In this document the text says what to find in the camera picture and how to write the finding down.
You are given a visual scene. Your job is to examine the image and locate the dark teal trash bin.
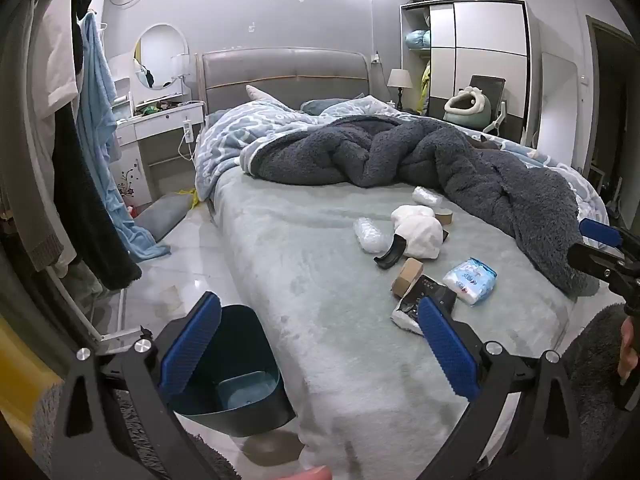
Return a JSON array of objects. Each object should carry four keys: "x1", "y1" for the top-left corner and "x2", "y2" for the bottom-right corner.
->
[{"x1": 167, "y1": 304, "x2": 297, "y2": 436}]

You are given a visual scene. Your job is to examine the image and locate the white fluffy cloth wad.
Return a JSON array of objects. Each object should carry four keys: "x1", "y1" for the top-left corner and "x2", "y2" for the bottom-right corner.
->
[{"x1": 391, "y1": 205, "x2": 449, "y2": 260}]

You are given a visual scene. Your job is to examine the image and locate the white vanity table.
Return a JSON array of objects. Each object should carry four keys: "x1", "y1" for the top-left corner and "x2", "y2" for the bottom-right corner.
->
[{"x1": 107, "y1": 52, "x2": 207, "y2": 201}]

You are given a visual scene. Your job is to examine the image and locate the bedside table lamp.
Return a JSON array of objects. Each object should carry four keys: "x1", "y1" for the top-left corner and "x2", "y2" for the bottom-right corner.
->
[{"x1": 387, "y1": 69, "x2": 414, "y2": 111}]

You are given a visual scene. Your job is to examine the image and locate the white wardrobe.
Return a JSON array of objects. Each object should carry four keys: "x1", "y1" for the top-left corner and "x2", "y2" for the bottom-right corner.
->
[{"x1": 399, "y1": 0, "x2": 543, "y2": 146}]

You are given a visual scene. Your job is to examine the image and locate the grey floor cushion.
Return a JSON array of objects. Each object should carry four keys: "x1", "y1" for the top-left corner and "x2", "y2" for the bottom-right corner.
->
[{"x1": 135, "y1": 192, "x2": 197, "y2": 242}]

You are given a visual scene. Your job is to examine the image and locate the metal clothes rack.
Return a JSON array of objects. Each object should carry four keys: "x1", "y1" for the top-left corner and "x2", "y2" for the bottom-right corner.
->
[{"x1": 62, "y1": 260, "x2": 153, "y2": 356}]

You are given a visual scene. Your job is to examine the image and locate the black curved plastic piece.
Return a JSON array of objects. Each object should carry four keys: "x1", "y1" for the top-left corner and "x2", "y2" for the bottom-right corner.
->
[{"x1": 374, "y1": 235, "x2": 407, "y2": 271}]

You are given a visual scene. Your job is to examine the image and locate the white pillow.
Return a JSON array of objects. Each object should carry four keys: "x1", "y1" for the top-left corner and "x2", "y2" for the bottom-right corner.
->
[{"x1": 245, "y1": 85, "x2": 283, "y2": 105}]

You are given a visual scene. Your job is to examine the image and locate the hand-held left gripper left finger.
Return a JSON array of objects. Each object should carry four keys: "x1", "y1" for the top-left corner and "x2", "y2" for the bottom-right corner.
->
[{"x1": 30, "y1": 291, "x2": 223, "y2": 480}]

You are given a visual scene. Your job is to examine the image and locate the round mirror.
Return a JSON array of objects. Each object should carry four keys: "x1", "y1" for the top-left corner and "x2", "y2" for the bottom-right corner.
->
[{"x1": 132, "y1": 23, "x2": 190, "y2": 91}]

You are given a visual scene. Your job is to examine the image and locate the blue white tissue packet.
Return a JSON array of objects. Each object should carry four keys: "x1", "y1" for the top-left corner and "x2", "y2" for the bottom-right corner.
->
[{"x1": 442, "y1": 258, "x2": 498, "y2": 307}]

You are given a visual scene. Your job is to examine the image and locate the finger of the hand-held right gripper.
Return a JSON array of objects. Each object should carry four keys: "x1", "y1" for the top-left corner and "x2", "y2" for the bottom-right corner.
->
[
  {"x1": 578, "y1": 217, "x2": 640, "y2": 253},
  {"x1": 566, "y1": 242, "x2": 640, "y2": 281}
]

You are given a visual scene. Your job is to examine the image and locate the olive knit sweater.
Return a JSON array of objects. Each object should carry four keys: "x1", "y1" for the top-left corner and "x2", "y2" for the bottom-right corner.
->
[{"x1": 0, "y1": 10, "x2": 67, "y2": 272}]

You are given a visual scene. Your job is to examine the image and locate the teal pillow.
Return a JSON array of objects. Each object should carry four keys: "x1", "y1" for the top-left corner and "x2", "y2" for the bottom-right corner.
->
[{"x1": 300, "y1": 99, "x2": 347, "y2": 116}]

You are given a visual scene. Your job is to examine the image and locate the blue patterned duvet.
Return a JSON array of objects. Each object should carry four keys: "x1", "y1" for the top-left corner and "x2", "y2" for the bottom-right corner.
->
[{"x1": 194, "y1": 95, "x2": 613, "y2": 226}]

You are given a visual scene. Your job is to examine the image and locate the light blue robe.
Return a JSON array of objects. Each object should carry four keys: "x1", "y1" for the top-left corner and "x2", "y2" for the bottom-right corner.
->
[{"x1": 75, "y1": 10, "x2": 172, "y2": 263}]

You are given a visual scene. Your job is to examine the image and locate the plush pet bed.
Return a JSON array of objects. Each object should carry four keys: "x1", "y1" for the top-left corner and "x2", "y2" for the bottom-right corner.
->
[{"x1": 443, "y1": 86, "x2": 496, "y2": 126}]

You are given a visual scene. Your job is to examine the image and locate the white hanging shirt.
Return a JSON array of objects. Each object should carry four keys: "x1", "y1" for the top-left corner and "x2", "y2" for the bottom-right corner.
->
[{"x1": 30, "y1": 0, "x2": 82, "y2": 122}]

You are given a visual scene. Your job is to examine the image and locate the grey upholstered bed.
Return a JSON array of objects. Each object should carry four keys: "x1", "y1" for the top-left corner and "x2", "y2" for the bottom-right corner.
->
[{"x1": 195, "y1": 47, "x2": 616, "y2": 480}]

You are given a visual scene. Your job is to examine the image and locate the dark grey fleece blanket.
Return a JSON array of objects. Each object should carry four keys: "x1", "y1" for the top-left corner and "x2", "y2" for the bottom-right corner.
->
[{"x1": 240, "y1": 115, "x2": 601, "y2": 297}]

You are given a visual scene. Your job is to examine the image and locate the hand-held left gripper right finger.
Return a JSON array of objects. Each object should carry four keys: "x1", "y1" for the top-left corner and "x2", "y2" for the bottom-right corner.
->
[{"x1": 417, "y1": 296, "x2": 588, "y2": 480}]

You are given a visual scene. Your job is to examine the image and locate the dark door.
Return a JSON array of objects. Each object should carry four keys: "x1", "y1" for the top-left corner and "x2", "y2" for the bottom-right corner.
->
[{"x1": 585, "y1": 15, "x2": 638, "y2": 211}]

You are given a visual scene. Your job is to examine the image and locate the small cardboard box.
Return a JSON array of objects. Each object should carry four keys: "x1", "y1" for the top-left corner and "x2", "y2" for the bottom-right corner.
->
[{"x1": 391, "y1": 258, "x2": 425, "y2": 298}]

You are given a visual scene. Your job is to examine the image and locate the person's right forearm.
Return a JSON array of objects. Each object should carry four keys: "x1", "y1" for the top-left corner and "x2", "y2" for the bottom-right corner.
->
[{"x1": 562, "y1": 304, "x2": 640, "y2": 463}]

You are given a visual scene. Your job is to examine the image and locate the person's left hand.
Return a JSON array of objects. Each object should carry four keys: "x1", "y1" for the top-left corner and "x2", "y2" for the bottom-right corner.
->
[{"x1": 277, "y1": 465, "x2": 333, "y2": 480}]

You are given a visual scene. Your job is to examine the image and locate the black hanging garment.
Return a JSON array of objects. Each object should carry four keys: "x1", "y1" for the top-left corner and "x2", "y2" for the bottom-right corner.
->
[{"x1": 52, "y1": 0, "x2": 143, "y2": 291}]

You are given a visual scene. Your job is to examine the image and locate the grey chair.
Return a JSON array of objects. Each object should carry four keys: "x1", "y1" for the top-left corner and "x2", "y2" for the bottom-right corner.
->
[{"x1": 467, "y1": 75, "x2": 509, "y2": 135}]

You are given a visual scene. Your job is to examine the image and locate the person's right hand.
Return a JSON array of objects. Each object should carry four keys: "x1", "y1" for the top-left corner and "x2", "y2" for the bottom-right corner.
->
[{"x1": 617, "y1": 317, "x2": 637, "y2": 382}]

